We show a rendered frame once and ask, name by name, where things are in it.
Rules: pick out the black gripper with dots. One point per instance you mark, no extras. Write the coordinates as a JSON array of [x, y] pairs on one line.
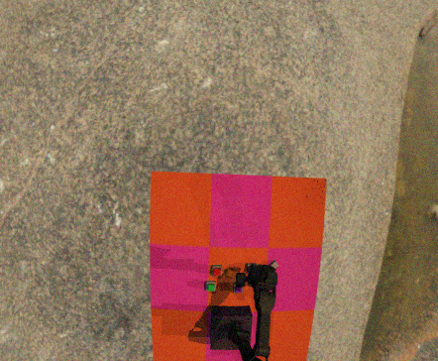
[[241, 278]]

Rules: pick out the red button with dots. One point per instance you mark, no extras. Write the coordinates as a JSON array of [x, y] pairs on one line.
[[216, 270]]

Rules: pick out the green button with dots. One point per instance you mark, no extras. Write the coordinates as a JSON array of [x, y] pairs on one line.
[[211, 286]]

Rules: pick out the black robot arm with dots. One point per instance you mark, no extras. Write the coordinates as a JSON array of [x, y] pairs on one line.
[[264, 303]]

